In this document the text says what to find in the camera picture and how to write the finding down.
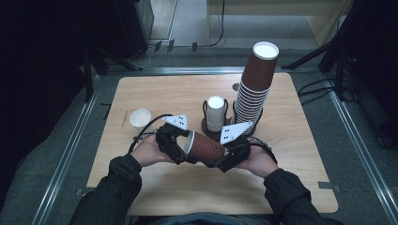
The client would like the black hanging cable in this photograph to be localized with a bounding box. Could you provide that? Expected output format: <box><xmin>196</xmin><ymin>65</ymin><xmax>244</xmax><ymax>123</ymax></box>
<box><xmin>207</xmin><ymin>0</ymin><xmax>227</xmax><ymax>48</ymax></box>

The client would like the person's left hand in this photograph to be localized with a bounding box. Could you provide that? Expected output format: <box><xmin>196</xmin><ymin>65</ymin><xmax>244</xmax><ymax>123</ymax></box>
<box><xmin>129</xmin><ymin>133</ymin><xmax>176</xmax><ymax>169</ymax></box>

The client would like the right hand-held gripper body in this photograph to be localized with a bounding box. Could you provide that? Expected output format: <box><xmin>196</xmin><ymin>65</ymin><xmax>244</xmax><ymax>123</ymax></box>
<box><xmin>218</xmin><ymin>121</ymin><xmax>254</xmax><ymax>173</ymax></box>

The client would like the stack of white paper cups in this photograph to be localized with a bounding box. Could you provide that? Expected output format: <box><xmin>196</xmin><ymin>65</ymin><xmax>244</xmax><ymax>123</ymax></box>
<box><xmin>206</xmin><ymin>95</ymin><xmax>227</xmax><ymax>133</ymax></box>

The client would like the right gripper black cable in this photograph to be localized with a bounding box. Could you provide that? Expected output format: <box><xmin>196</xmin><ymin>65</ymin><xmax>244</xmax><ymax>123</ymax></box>
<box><xmin>248</xmin><ymin>136</ymin><xmax>279</xmax><ymax>165</ymax></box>

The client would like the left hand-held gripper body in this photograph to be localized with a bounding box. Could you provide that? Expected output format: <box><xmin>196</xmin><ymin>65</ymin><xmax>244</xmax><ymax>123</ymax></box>
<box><xmin>155</xmin><ymin>113</ymin><xmax>192</xmax><ymax>164</ymax></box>

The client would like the person's grey clothing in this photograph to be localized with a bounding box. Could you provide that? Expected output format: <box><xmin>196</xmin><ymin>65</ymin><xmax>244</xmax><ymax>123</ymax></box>
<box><xmin>134</xmin><ymin>212</ymin><xmax>283</xmax><ymax>225</ymax></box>

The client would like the dark wooden cup holder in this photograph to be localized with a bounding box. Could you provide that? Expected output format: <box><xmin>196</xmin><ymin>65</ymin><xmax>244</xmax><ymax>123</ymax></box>
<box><xmin>200</xmin><ymin>97</ymin><xmax>265</xmax><ymax>141</ymax></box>

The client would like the light wooden cabinet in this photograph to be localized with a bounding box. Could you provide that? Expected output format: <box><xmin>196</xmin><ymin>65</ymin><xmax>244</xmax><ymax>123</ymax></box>
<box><xmin>206</xmin><ymin>0</ymin><xmax>356</xmax><ymax>49</ymax></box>

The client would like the dark cabinet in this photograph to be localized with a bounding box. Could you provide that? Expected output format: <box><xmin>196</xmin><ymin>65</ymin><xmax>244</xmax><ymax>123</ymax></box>
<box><xmin>111</xmin><ymin>0</ymin><xmax>155</xmax><ymax>61</ymax></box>

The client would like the single white paper cup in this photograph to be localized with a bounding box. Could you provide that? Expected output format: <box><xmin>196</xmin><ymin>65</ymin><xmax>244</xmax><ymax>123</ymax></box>
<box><xmin>129</xmin><ymin>108</ymin><xmax>153</xmax><ymax>129</ymax></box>

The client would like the white floor cable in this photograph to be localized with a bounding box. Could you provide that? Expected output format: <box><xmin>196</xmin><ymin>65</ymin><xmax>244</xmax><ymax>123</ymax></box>
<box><xmin>130</xmin><ymin>44</ymin><xmax>158</xmax><ymax>70</ymax></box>

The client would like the stack of brown paper cups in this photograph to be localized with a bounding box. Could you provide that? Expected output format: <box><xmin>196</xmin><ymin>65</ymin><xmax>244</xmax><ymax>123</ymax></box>
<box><xmin>233</xmin><ymin>40</ymin><xmax>281</xmax><ymax>137</ymax></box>

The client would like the black tripod stand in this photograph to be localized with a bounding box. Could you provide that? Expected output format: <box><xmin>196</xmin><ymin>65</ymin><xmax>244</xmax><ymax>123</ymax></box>
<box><xmin>281</xmin><ymin>0</ymin><xmax>398</xmax><ymax>150</ymax></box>

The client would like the single brown ribbed paper cup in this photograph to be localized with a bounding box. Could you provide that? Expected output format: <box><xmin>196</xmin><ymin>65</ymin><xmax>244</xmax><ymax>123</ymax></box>
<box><xmin>182</xmin><ymin>129</ymin><xmax>227</xmax><ymax>164</ymax></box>

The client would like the black floor cable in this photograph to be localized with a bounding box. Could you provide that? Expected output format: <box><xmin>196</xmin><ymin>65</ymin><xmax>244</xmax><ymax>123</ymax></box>
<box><xmin>299</xmin><ymin>88</ymin><xmax>337</xmax><ymax>106</ymax></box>
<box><xmin>297</xmin><ymin>77</ymin><xmax>337</xmax><ymax>96</ymax></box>

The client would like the grey tape strip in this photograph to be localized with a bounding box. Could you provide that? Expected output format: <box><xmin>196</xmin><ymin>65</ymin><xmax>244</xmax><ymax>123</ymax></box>
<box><xmin>316</xmin><ymin>180</ymin><xmax>342</xmax><ymax>192</ymax></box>
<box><xmin>75</xmin><ymin>186</ymin><xmax>96</xmax><ymax>197</ymax></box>

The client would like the black metal stand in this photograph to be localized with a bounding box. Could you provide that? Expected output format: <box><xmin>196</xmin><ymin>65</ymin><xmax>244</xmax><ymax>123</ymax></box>
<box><xmin>82</xmin><ymin>46</ymin><xmax>109</xmax><ymax>103</ymax></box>

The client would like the person's right hand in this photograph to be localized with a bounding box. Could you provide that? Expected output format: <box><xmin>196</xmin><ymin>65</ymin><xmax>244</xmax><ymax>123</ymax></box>
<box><xmin>234</xmin><ymin>144</ymin><xmax>280</xmax><ymax>179</ymax></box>

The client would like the metal floor rail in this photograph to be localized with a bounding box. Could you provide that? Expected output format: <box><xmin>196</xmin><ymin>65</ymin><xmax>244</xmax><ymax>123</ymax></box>
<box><xmin>30</xmin><ymin>74</ymin><xmax>101</xmax><ymax>225</ymax></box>
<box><xmin>328</xmin><ymin>90</ymin><xmax>398</xmax><ymax>223</ymax></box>

